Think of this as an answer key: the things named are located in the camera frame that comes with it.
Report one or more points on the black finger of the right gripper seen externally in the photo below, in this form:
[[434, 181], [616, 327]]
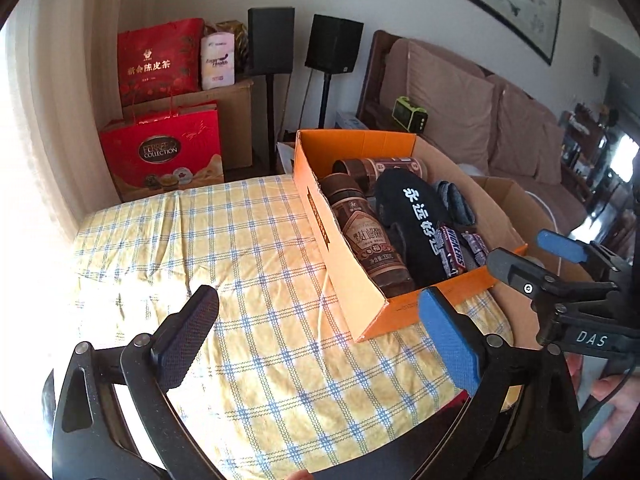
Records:
[[547, 289]]

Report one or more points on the blue finger of the right gripper seen externally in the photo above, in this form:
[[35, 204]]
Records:
[[559, 245]]

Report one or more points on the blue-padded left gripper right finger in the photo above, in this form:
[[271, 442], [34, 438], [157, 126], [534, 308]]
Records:
[[455, 337]]

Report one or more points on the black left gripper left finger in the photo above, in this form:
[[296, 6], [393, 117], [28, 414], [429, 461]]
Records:
[[179, 338]]

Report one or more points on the black cloth item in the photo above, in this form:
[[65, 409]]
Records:
[[411, 212]]

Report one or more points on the Snickers bar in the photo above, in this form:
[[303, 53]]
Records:
[[474, 243], [450, 251]]

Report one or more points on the light grey knitted sock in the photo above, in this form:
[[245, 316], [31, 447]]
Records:
[[458, 208]]

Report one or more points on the person's right hand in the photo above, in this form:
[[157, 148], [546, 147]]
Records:
[[621, 393]]

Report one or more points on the yellow plaid bed sheet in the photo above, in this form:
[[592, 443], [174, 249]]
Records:
[[279, 385]]

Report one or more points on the orange fresh fruit cardboard box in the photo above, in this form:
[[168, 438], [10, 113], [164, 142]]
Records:
[[367, 311]]

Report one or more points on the brown sofa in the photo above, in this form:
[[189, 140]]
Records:
[[477, 118]]

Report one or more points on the brown jar near box front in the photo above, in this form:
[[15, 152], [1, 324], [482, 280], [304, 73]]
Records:
[[366, 236]]

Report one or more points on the red Ferrero Collection gift bag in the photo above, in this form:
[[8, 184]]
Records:
[[165, 151]]

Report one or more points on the brown jar at box back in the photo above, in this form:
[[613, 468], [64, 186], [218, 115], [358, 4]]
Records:
[[366, 171]]

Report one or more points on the green portable radio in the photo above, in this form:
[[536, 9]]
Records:
[[409, 116]]

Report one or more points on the brown cardboard box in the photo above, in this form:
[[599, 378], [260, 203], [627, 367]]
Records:
[[234, 113]]

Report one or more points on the red Chinese tea gift bag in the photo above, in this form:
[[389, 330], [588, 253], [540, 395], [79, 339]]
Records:
[[159, 61]]

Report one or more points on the white pink tissue pack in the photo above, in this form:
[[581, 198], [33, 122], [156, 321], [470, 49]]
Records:
[[217, 60]]

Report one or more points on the right black speaker on stand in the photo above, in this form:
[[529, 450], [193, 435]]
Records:
[[333, 49]]

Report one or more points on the black speaker on stand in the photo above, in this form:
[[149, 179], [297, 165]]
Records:
[[271, 53], [333, 49]]

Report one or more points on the left black speaker on stand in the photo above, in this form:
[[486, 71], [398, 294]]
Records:
[[271, 53]]

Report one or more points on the white box with cables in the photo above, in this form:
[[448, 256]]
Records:
[[286, 155]]

